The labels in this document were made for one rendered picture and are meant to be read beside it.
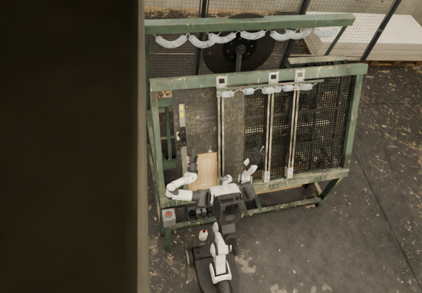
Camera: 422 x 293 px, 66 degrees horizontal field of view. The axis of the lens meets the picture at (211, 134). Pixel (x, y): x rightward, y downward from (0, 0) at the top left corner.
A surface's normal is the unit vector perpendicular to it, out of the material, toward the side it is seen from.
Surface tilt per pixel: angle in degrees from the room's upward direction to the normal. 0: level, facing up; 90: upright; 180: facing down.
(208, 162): 60
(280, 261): 0
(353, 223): 0
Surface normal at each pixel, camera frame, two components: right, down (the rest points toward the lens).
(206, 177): 0.26, 0.35
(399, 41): 0.12, -0.62
